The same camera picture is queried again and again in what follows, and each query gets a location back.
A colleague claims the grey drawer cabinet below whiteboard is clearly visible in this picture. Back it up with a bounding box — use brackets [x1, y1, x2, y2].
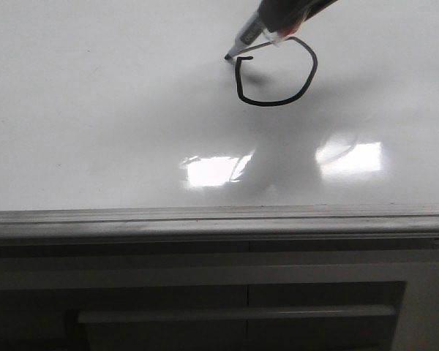
[0, 239, 439, 350]

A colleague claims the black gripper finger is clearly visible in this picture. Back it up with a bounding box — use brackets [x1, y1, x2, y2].
[258, 0, 315, 32]
[304, 0, 337, 20]

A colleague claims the white whiteboard marker pen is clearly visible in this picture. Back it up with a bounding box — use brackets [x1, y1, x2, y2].
[224, 11, 266, 60]

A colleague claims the red magnet taped to marker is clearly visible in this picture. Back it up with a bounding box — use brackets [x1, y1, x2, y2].
[263, 22, 301, 46]

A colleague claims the white whiteboard with aluminium frame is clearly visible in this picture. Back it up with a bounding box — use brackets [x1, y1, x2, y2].
[0, 1, 439, 245]

